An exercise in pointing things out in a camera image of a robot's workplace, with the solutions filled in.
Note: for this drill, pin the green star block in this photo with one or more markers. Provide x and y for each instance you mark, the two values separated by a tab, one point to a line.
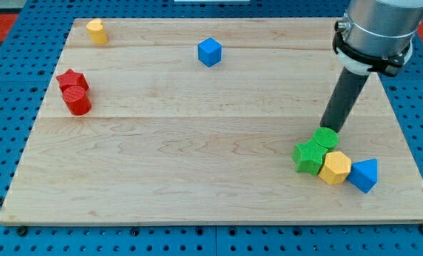
308	157

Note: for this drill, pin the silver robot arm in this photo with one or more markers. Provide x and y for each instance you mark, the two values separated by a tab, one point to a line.
376	35

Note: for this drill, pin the yellow heart block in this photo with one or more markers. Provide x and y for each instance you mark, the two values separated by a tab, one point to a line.
96	31

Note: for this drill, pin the yellow hexagon block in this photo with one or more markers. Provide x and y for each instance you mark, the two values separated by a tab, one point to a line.
336	168

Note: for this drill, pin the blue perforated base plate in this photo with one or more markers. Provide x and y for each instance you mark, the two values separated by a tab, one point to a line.
28	57

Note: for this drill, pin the blue cube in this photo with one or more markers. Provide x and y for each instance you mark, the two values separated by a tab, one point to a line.
209	52

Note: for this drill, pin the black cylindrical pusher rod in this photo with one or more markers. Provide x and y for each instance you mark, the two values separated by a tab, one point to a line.
343	98

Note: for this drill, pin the wooden board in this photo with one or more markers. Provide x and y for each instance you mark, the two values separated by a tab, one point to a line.
170	141

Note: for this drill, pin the red cylinder block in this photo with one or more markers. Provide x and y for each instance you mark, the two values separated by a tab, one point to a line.
76	100

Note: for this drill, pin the green cylinder block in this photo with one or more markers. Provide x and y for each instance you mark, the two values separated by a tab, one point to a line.
326	137

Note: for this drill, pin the red star block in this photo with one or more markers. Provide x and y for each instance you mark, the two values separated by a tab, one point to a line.
71	78

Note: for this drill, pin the blue triangle block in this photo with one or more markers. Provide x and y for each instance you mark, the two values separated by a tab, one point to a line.
364	174

